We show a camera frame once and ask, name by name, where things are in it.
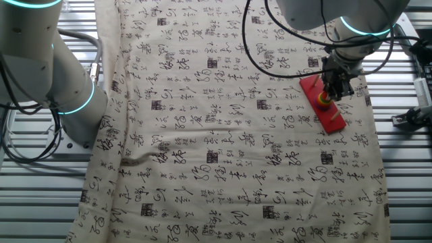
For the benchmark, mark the red wooden Hanoi peg board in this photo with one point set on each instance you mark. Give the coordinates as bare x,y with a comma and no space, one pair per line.
334,127

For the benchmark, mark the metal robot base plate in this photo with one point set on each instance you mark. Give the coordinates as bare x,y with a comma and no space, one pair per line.
72,146

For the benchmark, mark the white calligraphy print cloth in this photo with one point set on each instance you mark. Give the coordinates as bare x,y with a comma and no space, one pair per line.
219,135

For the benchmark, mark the black keyboard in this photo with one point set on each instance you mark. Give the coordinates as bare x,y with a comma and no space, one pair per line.
427,71

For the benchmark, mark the grey metal camera bracket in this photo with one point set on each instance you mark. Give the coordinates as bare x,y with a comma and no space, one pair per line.
406,33

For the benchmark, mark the silver ribbed camera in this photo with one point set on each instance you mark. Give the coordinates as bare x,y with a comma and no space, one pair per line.
422,91

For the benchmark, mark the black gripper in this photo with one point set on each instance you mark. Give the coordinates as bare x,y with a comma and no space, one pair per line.
334,71

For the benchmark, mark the clear plastic object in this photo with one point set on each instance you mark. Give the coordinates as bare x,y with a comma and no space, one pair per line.
67,5

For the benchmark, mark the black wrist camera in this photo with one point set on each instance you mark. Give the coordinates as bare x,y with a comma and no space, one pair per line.
422,50

